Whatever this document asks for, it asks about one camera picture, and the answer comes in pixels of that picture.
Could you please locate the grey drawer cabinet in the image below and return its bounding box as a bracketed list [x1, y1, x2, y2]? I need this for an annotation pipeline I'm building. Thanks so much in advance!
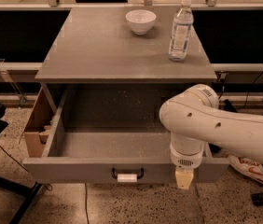
[34, 4, 218, 133]

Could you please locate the black chair caster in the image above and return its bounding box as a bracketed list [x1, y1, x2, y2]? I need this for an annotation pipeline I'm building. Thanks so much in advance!
[251, 193, 263, 206]

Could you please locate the brown cardboard box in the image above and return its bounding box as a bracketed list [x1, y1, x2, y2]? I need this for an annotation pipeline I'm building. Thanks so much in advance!
[24, 90, 54, 158]

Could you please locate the clear plastic water bottle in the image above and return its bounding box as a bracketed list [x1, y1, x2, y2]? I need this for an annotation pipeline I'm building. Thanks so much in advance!
[169, 0, 194, 62]

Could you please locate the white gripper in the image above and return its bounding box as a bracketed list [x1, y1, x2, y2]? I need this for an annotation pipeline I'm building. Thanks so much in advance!
[170, 146, 204, 189]

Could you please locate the white and red sneaker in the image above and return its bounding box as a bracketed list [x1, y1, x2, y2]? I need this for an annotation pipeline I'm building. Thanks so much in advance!
[228, 154, 263, 184]

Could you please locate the black cable on floor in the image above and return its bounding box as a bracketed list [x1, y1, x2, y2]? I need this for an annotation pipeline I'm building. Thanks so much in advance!
[84, 183, 90, 224]

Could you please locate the grey top drawer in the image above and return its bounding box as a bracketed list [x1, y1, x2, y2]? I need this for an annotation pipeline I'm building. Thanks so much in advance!
[21, 83, 230, 185]

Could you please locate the white ceramic bowl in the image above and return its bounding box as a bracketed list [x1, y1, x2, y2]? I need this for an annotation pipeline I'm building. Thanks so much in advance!
[125, 9, 157, 35]

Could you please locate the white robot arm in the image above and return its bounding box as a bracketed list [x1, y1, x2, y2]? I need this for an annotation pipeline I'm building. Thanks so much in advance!
[159, 84, 263, 189]

